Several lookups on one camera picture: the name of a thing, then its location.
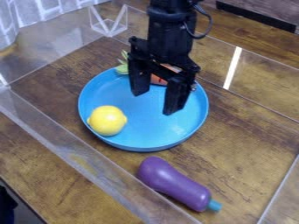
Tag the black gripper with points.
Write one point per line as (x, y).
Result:
(167, 46)

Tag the orange toy carrot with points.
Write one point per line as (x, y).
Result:
(157, 78)

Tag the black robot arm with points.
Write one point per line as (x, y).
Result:
(203, 17)

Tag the blue round plate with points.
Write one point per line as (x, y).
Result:
(149, 130)

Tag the yellow toy lemon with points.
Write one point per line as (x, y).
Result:
(107, 120)

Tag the black baseboard strip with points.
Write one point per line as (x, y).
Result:
(277, 13)

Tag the purple toy eggplant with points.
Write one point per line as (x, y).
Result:
(164, 179)

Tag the white patterned curtain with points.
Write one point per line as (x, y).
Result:
(19, 13)

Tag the clear acrylic enclosure wall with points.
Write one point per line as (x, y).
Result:
(79, 181)

